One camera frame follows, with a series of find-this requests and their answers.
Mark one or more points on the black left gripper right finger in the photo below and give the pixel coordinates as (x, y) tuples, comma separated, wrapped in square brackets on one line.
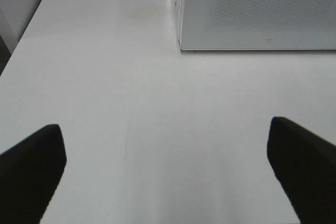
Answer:
[(304, 165)]

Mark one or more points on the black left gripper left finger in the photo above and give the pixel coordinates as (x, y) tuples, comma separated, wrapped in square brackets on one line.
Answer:
[(30, 173)]

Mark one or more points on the white microwave oven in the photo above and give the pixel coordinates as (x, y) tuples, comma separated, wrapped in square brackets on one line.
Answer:
[(181, 11)]

